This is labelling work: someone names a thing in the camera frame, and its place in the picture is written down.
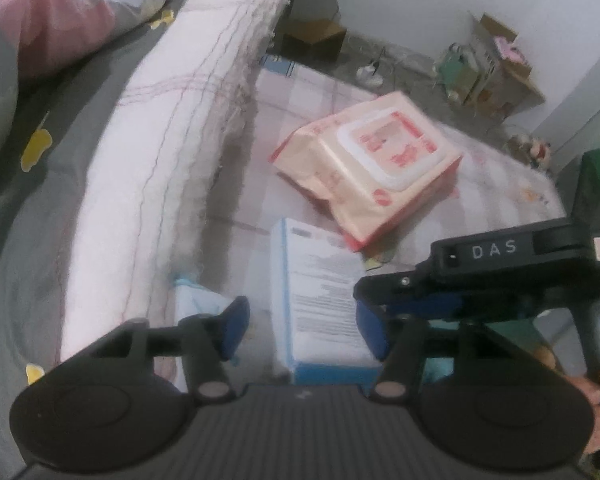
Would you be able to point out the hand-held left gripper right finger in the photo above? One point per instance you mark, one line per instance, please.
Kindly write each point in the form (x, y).
(372, 332)

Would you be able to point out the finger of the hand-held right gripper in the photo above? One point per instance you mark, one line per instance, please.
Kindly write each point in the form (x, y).
(380, 287)

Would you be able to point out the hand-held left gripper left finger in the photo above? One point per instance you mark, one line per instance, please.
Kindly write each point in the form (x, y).
(235, 325)

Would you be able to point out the light blue towel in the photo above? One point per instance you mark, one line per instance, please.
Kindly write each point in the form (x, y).
(195, 300)

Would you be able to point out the blue white tissue pack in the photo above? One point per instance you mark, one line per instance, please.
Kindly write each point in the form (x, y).
(320, 310)

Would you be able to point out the small white red plush toy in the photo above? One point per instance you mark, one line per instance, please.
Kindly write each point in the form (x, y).
(532, 150)

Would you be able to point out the pink wet wipes pack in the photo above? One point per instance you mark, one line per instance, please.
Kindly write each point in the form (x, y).
(360, 175)

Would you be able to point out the open printed cardboard box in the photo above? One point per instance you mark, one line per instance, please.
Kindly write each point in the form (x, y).
(510, 85)

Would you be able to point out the grey curtain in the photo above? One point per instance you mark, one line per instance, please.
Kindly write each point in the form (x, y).
(595, 110)

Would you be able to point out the green paper bag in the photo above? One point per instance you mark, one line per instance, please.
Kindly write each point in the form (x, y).
(457, 72)

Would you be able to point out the pink packet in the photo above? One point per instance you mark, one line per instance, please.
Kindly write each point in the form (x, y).
(510, 49)

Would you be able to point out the small brown cardboard box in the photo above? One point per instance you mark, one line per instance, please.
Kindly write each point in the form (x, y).
(310, 37)

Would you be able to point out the pink patterned quilt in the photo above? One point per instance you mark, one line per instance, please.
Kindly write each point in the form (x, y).
(55, 20)

